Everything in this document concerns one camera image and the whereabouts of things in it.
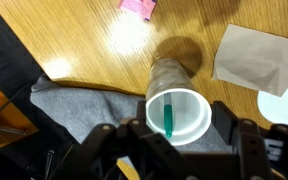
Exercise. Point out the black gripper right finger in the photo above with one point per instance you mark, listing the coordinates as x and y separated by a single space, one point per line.
260 150

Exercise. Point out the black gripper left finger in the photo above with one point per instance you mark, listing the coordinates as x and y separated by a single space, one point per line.
151 154

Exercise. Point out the green capped grey marker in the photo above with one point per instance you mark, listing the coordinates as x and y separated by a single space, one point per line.
168 115

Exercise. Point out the white paper cup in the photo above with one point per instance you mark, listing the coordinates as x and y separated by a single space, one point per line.
191 111

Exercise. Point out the pink packet near cup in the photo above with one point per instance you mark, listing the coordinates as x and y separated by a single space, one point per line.
142 8

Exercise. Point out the white plate middle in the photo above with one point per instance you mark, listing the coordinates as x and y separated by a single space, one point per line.
273 108

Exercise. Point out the grey cloth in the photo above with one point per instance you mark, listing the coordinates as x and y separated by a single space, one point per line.
79 110

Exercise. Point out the brown napkin centre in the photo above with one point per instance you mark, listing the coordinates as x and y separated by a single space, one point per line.
252 59

